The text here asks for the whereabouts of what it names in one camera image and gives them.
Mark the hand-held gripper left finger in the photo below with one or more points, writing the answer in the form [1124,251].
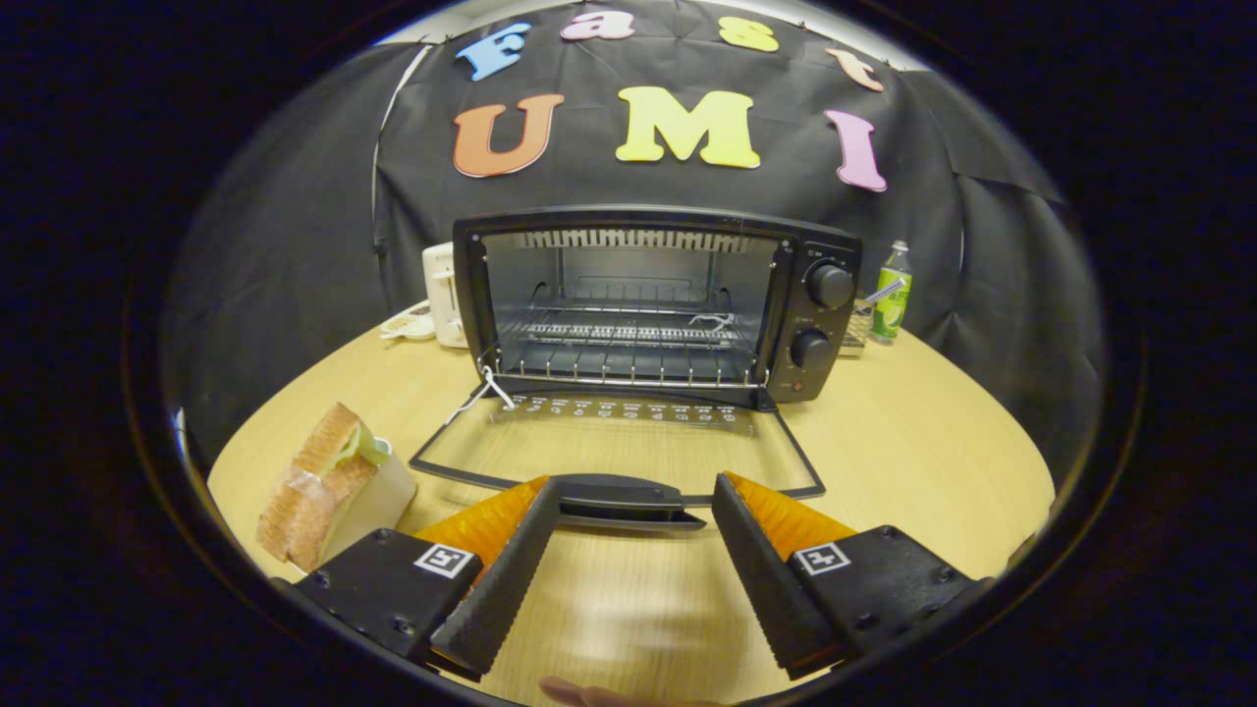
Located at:
[511,584]

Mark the black backdrop cloth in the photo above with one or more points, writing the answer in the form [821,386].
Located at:
[589,191]

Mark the white pop-up toaster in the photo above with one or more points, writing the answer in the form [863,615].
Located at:
[442,295]

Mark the black toaster oven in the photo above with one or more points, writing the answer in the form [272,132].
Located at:
[825,334]

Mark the toast sandwich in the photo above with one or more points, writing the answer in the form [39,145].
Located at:
[314,481]

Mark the green drink bottle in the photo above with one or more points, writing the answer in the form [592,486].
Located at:
[889,309]

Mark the white divided snack dish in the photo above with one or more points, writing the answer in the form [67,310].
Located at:
[408,322]

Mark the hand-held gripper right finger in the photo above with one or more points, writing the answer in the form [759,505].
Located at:
[771,584]

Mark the white plate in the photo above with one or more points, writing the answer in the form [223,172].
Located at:
[378,501]

